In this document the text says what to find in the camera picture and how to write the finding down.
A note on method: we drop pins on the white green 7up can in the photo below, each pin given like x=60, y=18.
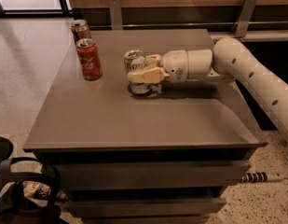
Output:
x=134, y=60

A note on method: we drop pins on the grey drawer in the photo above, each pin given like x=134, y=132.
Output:
x=151, y=175
x=146, y=208

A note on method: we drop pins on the black bag with straps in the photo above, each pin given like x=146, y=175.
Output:
x=14, y=207

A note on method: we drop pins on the left metal bracket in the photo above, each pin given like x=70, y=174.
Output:
x=115, y=14

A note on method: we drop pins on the red coca-cola can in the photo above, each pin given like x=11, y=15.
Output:
x=88, y=55

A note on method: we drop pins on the upper grey drawer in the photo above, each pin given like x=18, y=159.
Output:
x=151, y=175

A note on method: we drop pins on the brown soda can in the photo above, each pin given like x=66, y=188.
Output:
x=80, y=30

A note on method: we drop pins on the grey metal shelf rail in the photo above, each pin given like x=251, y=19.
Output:
x=254, y=36

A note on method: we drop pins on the metal bracket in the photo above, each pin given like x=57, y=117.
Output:
x=242, y=23
x=115, y=14

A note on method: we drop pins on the striped black white stick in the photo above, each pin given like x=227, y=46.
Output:
x=261, y=177

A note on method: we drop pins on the lower grey drawer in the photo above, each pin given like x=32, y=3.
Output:
x=146, y=208

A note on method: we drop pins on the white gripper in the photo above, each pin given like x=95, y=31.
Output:
x=174, y=66

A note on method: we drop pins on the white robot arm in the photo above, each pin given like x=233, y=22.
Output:
x=228, y=59

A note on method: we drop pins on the right metal bracket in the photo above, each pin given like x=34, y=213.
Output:
x=242, y=23

